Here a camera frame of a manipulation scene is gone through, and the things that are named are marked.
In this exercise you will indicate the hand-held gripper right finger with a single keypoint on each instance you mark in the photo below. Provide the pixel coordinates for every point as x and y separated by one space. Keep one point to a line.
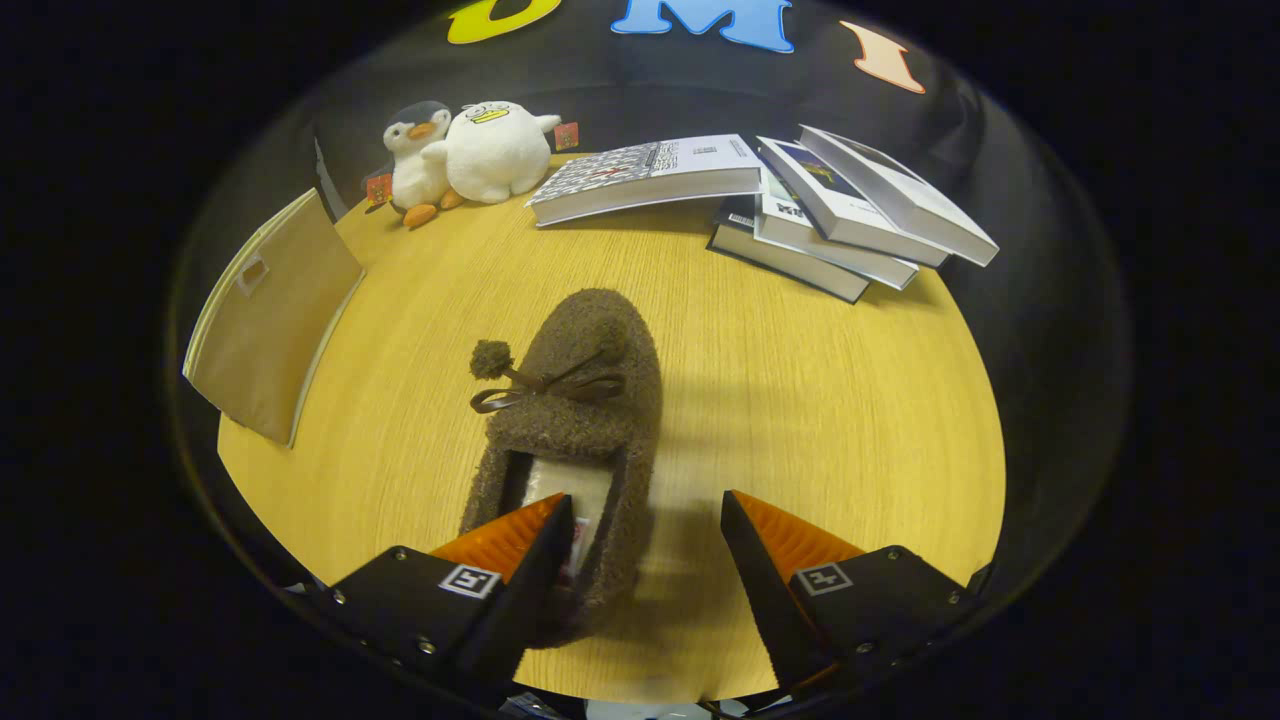
765 600

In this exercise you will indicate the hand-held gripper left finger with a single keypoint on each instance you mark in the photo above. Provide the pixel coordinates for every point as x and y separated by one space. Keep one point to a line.
530 600

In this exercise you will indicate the brown fuzzy shoe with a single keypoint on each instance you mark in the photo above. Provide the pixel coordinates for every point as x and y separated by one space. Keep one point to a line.
590 340

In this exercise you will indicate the beige fabric storage box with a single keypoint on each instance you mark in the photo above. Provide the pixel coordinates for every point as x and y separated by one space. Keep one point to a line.
275 320

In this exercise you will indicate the dark cover book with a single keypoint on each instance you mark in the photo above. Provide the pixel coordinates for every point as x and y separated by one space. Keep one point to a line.
780 262

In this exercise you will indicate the white book with barcode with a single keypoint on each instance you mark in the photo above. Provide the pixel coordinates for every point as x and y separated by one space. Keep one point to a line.
820 255

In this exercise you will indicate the white book with blue picture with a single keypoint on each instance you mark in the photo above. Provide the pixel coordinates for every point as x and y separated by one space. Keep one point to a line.
830 200

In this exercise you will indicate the white cover book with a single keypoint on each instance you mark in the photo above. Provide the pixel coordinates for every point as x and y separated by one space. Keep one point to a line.
900 195

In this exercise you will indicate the patterned cover book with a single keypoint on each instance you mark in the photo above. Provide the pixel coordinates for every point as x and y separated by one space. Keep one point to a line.
640 175

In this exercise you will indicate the grey white penguin plush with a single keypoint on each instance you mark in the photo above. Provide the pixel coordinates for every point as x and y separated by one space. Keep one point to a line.
420 170

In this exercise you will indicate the white duck plush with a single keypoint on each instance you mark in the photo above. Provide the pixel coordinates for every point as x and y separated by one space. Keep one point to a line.
495 155

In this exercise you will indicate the black backdrop cloth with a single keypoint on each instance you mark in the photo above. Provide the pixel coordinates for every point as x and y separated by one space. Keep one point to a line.
650 80

